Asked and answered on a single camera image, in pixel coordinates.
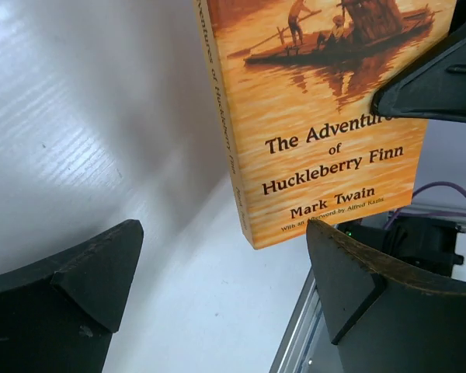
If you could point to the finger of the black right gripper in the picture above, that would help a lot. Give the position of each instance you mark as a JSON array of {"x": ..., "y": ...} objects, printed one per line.
[{"x": 431, "y": 87}]

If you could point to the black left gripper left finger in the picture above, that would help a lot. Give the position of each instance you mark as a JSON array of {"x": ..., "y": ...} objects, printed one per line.
[{"x": 59, "y": 314}]

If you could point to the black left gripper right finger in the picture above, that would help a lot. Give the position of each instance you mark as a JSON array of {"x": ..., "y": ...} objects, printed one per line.
[{"x": 385, "y": 315}]

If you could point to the orange yellow book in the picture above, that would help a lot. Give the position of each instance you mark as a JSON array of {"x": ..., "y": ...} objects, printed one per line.
[{"x": 293, "y": 82}]

